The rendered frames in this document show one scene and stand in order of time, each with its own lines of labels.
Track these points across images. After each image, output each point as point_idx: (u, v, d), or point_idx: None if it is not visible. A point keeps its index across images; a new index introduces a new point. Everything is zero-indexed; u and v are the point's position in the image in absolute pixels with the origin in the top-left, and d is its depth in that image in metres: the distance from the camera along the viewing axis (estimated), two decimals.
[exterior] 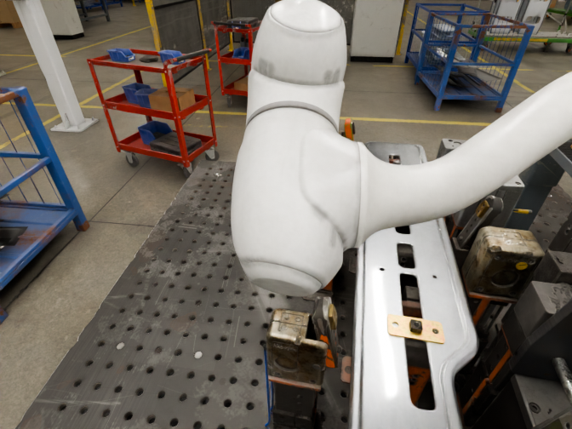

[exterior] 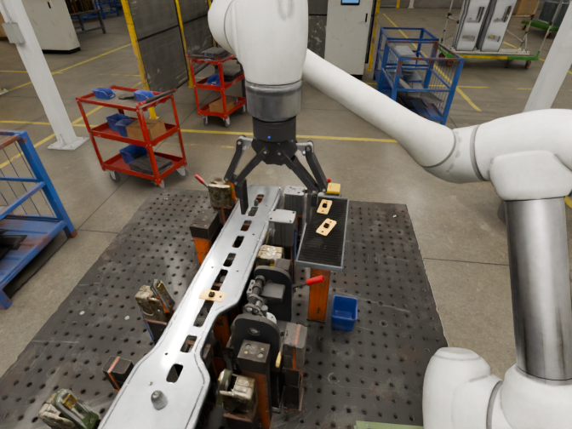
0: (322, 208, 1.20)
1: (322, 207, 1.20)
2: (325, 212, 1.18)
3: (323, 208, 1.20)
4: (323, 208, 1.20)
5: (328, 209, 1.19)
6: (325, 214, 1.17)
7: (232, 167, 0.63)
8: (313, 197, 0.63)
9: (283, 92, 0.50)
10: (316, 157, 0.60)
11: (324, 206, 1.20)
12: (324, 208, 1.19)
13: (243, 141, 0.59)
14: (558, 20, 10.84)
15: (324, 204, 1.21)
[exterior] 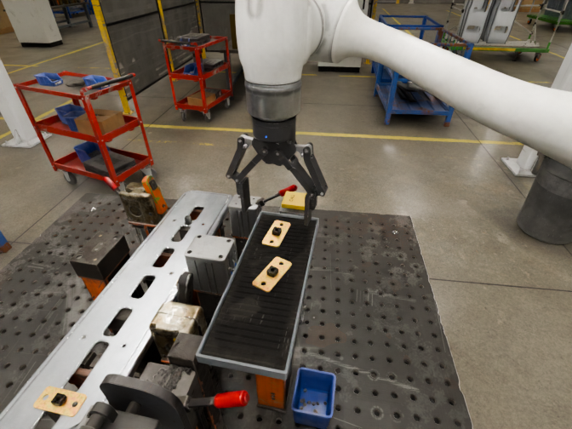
0: (271, 236, 0.71)
1: (271, 234, 0.71)
2: (275, 243, 0.69)
3: (274, 237, 0.70)
4: (272, 236, 0.71)
5: (281, 238, 0.70)
6: (275, 247, 0.68)
7: (234, 164, 0.63)
8: (311, 199, 0.63)
9: (279, 92, 0.50)
10: (315, 160, 0.59)
11: (276, 232, 0.70)
12: (275, 237, 0.70)
13: (243, 140, 0.60)
14: (566, 14, 10.35)
15: (277, 230, 0.72)
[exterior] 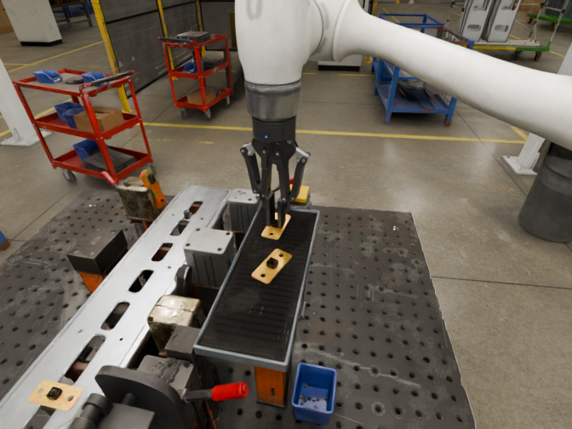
0: (271, 228, 0.69)
1: (271, 226, 0.70)
2: (275, 236, 0.68)
3: (274, 229, 0.69)
4: (272, 228, 0.69)
5: (281, 231, 0.69)
6: (275, 239, 0.67)
7: (252, 176, 0.64)
8: (284, 203, 0.66)
9: (279, 92, 0.50)
10: (304, 168, 0.61)
11: (276, 225, 0.69)
12: (275, 230, 0.69)
13: (245, 148, 0.61)
14: (566, 13, 10.33)
15: (276, 222, 0.71)
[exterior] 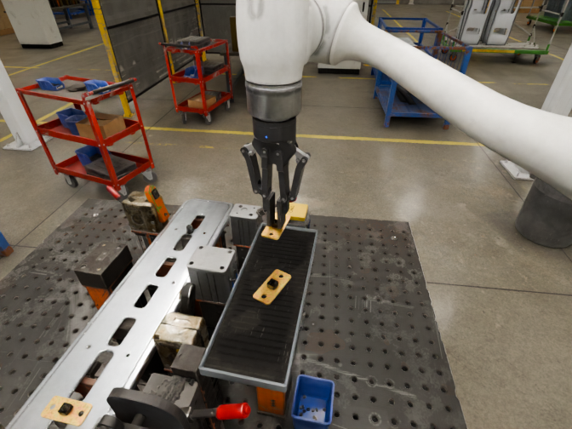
0: (271, 228, 0.70)
1: (271, 226, 0.70)
2: (275, 236, 0.68)
3: (274, 229, 0.69)
4: (272, 228, 0.70)
5: (281, 231, 0.69)
6: (274, 239, 0.67)
7: (252, 176, 0.64)
8: (283, 204, 0.66)
9: (280, 93, 0.49)
10: (304, 169, 0.61)
11: (276, 225, 0.69)
12: (275, 230, 0.69)
13: (245, 148, 0.61)
14: (565, 14, 10.36)
15: (276, 222, 0.71)
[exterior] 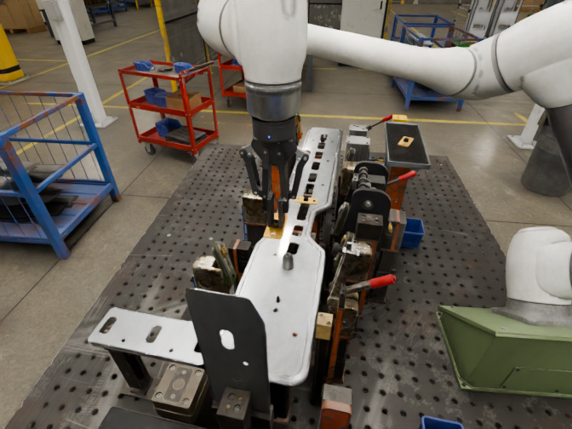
0: (271, 228, 0.69)
1: (271, 227, 0.70)
2: (277, 236, 0.68)
3: (275, 229, 0.69)
4: (273, 228, 0.69)
5: (282, 230, 0.69)
6: (277, 239, 0.67)
7: (252, 178, 0.63)
8: (284, 203, 0.66)
9: (283, 92, 0.50)
10: (304, 167, 0.62)
11: (276, 225, 0.69)
12: (276, 230, 0.69)
13: (244, 150, 0.60)
14: None
15: (276, 222, 0.71)
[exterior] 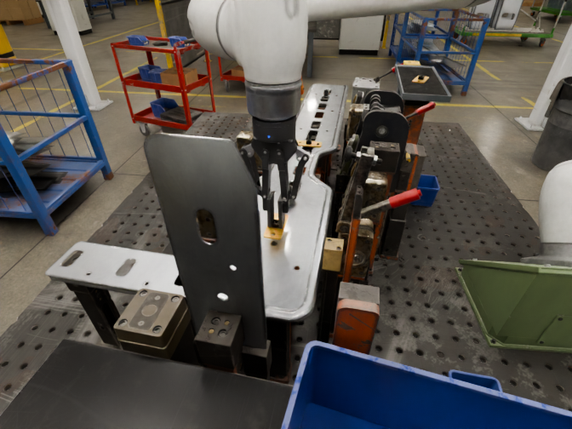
0: (271, 228, 0.69)
1: (271, 227, 0.70)
2: (277, 236, 0.68)
3: (275, 229, 0.69)
4: (273, 228, 0.69)
5: (282, 230, 0.69)
6: (277, 239, 0.67)
7: (252, 178, 0.63)
8: (284, 203, 0.66)
9: (283, 91, 0.50)
10: (304, 167, 0.62)
11: (276, 225, 0.69)
12: (276, 230, 0.69)
13: (244, 150, 0.60)
14: (568, 5, 10.84)
15: (276, 222, 0.71)
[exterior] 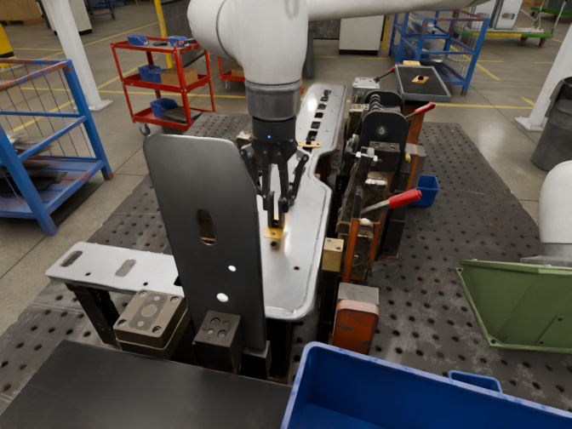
0: (271, 228, 0.69)
1: (271, 227, 0.70)
2: (277, 236, 0.68)
3: (275, 229, 0.69)
4: (273, 228, 0.69)
5: (282, 230, 0.69)
6: (277, 239, 0.67)
7: (252, 178, 0.63)
8: (284, 203, 0.66)
9: (283, 91, 0.50)
10: (304, 167, 0.62)
11: (276, 225, 0.69)
12: (276, 230, 0.69)
13: (244, 150, 0.60)
14: (568, 5, 10.84)
15: (276, 222, 0.71)
